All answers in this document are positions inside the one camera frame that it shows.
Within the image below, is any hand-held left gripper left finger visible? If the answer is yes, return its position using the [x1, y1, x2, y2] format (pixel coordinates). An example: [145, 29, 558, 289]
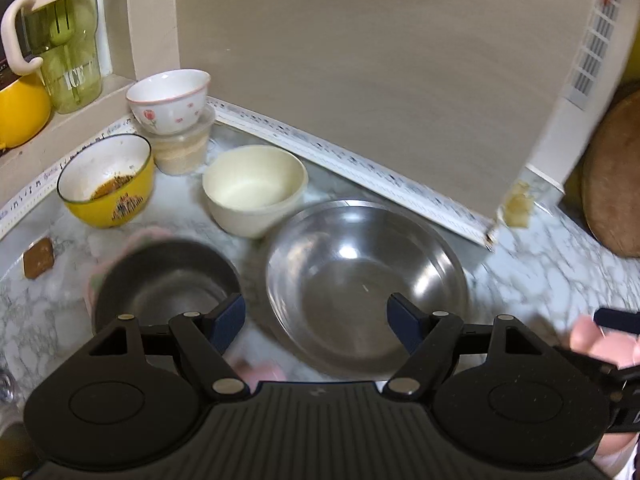
[90, 294, 249, 401]

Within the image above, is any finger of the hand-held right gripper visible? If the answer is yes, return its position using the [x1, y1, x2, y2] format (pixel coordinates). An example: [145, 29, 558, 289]
[552, 345, 626, 376]
[593, 307, 640, 336]

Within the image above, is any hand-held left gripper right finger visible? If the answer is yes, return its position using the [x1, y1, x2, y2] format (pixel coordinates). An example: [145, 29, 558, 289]
[381, 292, 553, 401]

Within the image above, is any pink pig-shaped dish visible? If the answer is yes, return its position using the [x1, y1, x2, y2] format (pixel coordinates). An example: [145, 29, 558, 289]
[570, 314, 640, 471]

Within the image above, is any pink steel pot with handles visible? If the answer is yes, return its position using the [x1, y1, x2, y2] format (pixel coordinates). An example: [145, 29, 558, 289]
[86, 226, 288, 392]

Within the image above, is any large stainless steel bowl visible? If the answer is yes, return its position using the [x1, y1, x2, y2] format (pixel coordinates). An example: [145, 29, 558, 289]
[265, 200, 469, 381]

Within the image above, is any cream bowl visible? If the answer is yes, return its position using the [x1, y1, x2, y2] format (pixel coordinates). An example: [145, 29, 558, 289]
[202, 145, 307, 239]

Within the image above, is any round wooden cutting board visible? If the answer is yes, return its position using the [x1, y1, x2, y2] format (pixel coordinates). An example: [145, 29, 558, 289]
[581, 91, 640, 258]

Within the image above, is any pale yellow ginger piece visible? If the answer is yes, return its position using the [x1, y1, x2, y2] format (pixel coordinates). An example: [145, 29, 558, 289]
[502, 182, 533, 228]

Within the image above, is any yellow ceramic bowl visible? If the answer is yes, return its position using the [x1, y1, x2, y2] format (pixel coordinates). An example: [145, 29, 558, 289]
[56, 133, 156, 229]

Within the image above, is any white printed edge strip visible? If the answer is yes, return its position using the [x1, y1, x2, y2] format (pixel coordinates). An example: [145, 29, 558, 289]
[0, 97, 498, 251]

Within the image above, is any clear plastic container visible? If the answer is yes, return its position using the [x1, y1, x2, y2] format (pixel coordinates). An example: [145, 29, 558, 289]
[149, 105, 216, 176]

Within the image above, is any brown square pad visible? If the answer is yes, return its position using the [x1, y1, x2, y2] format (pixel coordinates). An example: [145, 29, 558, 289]
[22, 238, 55, 280]

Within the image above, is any white floral bowl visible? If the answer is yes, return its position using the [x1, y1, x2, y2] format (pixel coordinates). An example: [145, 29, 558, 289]
[126, 69, 212, 135]

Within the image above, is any clear glass item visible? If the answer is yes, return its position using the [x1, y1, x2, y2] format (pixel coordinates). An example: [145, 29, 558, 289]
[0, 355, 23, 406]

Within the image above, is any steel sink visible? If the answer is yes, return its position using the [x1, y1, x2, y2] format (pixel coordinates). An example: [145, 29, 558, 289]
[0, 422, 31, 476]

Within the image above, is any grey vent grille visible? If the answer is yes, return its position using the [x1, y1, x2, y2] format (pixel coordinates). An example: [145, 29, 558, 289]
[570, 0, 628, 108]

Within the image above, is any yellow mug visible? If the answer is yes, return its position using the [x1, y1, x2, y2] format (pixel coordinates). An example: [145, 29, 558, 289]
[0, 74, 53, 150]

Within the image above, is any green water bottle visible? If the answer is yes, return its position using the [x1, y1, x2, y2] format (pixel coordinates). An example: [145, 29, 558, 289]
[0, 0, 103, 115]

